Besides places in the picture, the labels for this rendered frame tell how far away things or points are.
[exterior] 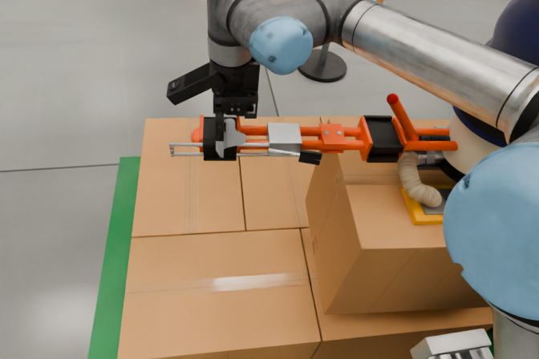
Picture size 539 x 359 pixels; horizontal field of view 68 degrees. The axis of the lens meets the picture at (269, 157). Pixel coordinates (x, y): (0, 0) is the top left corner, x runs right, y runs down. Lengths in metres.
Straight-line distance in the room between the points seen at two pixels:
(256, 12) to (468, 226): 0.37
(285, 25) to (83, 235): 1.80
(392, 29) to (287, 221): 1.06
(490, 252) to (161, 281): 1.16
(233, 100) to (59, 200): 1.73
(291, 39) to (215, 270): 1.00
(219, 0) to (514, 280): 0.49
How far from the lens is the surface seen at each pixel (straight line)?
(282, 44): 0.53
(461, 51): 0.51
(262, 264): 1.41
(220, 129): 0.74
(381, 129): 0.91
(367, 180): 0.99
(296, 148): 0.84
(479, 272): 0.37
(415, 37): 0.54
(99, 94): 2.88
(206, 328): 1.32
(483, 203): 0.34
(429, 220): 0.96
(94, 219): 2.22
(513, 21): 0.83
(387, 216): 0.95
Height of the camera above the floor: 1.80
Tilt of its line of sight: 48 degrees down
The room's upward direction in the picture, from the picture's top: 8 degrees clockwise
